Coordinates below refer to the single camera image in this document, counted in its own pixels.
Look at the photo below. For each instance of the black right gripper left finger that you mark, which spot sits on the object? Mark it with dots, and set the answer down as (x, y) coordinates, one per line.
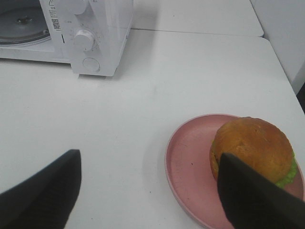
(46, 199)

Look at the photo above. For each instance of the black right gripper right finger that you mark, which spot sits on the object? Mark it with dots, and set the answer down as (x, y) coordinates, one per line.
(250, 201)

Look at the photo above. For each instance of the burger with lettuce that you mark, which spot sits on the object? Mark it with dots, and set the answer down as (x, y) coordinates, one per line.
(259, 144)

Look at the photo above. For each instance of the pink round plate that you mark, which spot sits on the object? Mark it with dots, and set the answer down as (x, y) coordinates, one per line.
(188, 170)

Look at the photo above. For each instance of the round white door release button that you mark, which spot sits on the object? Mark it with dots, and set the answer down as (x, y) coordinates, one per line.
(91, 64)

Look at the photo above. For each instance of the white microwave knob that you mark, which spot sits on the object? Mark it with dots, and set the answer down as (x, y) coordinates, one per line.
(80, 6)
(83, 40)

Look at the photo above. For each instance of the white microwave oven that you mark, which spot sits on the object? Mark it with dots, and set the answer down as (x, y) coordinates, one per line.
(108, 20)

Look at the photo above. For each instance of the glass microwave turntable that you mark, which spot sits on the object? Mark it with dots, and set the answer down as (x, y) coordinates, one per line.
(22, 25)

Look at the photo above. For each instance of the white warning label sticker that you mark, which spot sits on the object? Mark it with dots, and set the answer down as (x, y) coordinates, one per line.
(53, 15)

